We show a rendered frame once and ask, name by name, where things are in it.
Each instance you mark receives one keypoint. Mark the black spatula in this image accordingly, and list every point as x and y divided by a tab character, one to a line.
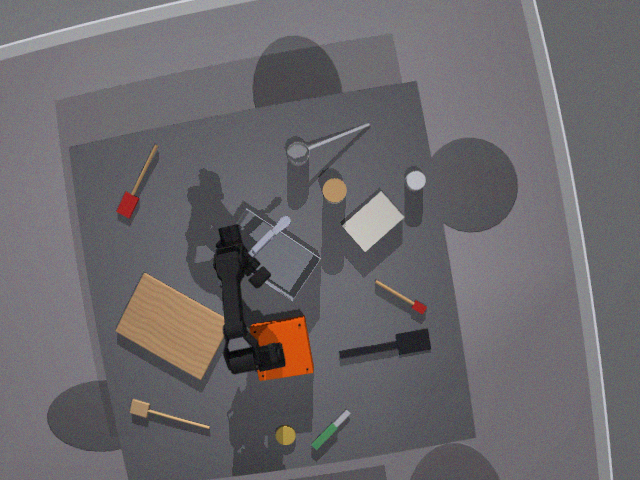
408	342

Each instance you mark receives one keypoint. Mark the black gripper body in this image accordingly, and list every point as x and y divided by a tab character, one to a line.
258	277

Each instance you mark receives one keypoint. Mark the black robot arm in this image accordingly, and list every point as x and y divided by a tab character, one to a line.
229	264

